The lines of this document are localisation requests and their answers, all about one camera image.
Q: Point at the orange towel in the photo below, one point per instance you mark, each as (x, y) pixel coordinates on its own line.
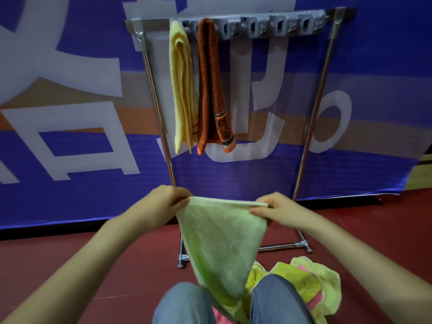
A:
(211, 91)

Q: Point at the pale yellow striped towel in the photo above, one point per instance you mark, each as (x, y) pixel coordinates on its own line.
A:
(182, 91)

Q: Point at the person's left hand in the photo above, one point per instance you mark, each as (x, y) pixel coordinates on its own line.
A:
(155, 207)

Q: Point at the person's left forearm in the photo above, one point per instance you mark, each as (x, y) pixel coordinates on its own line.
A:
(67, 273)

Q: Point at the light green towel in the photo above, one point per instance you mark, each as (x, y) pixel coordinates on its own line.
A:
(219, 246)

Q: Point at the chrome metal rack frame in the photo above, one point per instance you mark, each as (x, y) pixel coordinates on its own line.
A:
(152, 24)

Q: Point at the person's right hand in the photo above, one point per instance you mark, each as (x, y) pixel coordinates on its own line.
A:
(287, 209)

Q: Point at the blue printed banner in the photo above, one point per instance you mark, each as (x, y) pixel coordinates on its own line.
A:
(388, 47)

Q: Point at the grey clip hook bar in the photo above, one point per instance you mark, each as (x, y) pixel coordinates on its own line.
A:
(270, 25)

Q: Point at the bright yellow towel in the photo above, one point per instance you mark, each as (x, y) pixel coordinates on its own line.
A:
(293, 276)

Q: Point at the pale yellow-green towel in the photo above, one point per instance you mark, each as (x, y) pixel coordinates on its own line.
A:
(329, 283)

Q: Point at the pink towel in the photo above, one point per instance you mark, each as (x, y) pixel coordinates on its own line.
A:
(315, 300)

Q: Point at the person's right forearm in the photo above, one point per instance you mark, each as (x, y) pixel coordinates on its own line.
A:
(371, 266)

